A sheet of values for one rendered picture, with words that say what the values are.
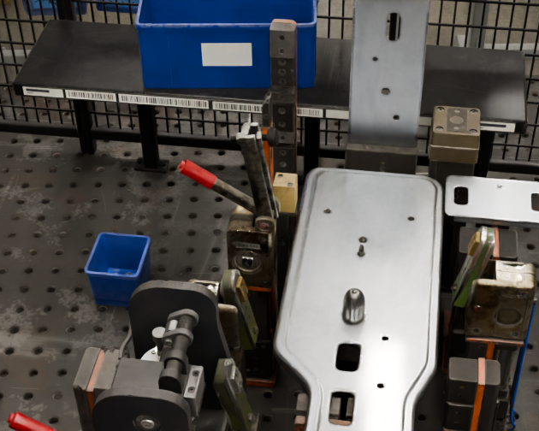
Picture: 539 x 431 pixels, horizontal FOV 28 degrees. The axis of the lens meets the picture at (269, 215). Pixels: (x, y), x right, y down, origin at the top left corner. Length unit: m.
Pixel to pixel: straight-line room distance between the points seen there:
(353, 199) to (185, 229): 0.50
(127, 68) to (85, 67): 0.07
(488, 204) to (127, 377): 0.71
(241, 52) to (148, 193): 0.47
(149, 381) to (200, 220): 0.91
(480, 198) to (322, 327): 0.37
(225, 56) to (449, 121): 0.40
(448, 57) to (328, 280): 0.59
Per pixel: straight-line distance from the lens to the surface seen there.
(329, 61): 1.96
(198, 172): 1.54
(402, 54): 1.70
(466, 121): 1.78
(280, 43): 1.74
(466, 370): 1.48
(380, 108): 1.76
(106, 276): 1.90
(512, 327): 1.59
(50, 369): 1.89
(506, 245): 1.68
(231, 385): 1.33
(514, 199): 1.73
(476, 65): 1.97
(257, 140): 1.48
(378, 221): 1.66
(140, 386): 1.24
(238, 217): 1.59
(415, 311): 1.53
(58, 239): 2.12
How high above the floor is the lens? 2.11
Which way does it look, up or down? 42 degrees down
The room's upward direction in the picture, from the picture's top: 1 degrees counter-clockwise
